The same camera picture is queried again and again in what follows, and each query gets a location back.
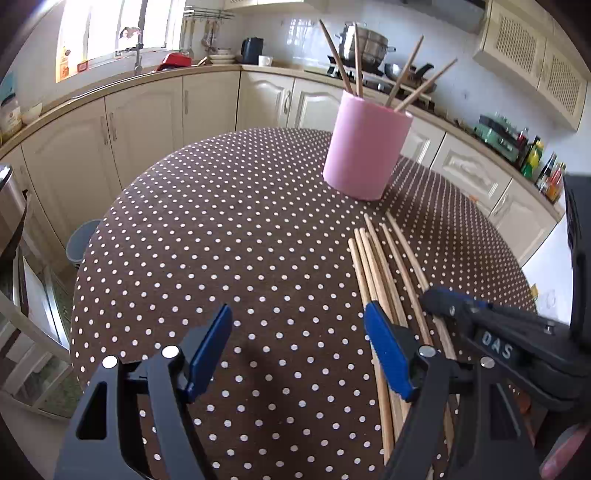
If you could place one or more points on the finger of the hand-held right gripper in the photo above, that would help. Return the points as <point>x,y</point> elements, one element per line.
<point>496,344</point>
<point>455,297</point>

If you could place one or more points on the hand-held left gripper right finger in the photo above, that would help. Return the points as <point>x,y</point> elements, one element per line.
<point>388,350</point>

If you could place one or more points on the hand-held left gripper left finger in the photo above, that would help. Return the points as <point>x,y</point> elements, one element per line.
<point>210,350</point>

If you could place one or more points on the bundle of wooden chopsticks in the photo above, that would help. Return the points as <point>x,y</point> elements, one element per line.
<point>378,286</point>

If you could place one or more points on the slender wooden chopstick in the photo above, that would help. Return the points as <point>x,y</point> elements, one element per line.
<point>334,55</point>
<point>408,251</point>
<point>427,84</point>
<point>405,71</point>
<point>358,60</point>

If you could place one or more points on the pink cylindrical utensil holder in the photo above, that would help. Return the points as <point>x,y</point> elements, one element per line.
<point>364,147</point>

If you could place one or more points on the person's right hand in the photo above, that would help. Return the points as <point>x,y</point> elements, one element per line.
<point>561,450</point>

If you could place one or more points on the orange printed package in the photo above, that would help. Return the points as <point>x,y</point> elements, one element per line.
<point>534,291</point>

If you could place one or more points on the orange sauce bottle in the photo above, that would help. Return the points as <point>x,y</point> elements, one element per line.
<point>556,182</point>

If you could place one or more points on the dark sauce bottle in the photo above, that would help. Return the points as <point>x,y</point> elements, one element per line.
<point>545,173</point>

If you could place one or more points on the green yellow bottle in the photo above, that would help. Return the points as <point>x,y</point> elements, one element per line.
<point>533,159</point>

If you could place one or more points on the brown polka dot tablecloth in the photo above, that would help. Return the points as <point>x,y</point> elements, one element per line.
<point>207,230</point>

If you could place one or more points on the red label bottle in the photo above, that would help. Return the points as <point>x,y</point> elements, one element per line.
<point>521,143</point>

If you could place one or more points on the green electric grill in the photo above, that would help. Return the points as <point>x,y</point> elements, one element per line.
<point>498,136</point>

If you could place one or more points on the grey plastic bin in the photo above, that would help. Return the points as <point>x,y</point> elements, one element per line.
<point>81,244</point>

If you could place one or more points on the white metal rack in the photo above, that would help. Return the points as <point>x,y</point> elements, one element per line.
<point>34,330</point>

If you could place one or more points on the steel wok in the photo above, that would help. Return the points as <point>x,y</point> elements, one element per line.
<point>393,73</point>

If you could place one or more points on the cream lower kitchen cabinets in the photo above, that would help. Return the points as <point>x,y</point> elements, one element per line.
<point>147,120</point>

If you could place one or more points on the grey rice cooker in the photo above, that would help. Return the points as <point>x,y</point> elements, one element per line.
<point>9,207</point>

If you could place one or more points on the black gas stove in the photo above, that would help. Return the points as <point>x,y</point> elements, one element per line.
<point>318,71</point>

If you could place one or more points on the steel steamer pot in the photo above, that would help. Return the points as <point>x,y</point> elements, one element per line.
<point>376,44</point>

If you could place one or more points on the beige kitchen countertop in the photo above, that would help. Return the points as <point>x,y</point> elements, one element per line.
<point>286,68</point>

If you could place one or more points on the stack of white bowls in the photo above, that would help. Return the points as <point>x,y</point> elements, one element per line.
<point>221,57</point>

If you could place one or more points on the white mug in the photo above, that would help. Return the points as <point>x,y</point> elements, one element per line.
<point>264,61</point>

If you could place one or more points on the small white bowl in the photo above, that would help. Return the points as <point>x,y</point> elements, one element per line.
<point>31,113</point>

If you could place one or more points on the black electric kettle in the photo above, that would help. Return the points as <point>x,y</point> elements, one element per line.
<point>252,50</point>

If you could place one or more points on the metal sink faucet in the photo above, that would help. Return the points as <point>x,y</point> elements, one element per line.
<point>137,55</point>

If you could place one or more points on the large glass jar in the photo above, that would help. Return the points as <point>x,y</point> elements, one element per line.
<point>9,117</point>

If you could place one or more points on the hanging metal ladle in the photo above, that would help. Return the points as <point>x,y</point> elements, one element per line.
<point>188,41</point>

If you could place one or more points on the small red box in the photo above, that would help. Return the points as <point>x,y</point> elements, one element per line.
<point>82,67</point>

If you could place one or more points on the hanging kitchen utensil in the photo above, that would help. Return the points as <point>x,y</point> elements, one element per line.
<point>208,37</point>

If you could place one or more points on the blue card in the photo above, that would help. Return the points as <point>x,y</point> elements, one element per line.
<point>7,87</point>

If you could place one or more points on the kitchen window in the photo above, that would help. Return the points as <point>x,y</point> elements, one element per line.
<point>101,27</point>

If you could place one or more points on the cream upper wall cabinets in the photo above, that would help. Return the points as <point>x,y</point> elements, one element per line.
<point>521,41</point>

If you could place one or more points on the metal utensil rail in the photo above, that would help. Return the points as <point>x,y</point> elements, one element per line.
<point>207,14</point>

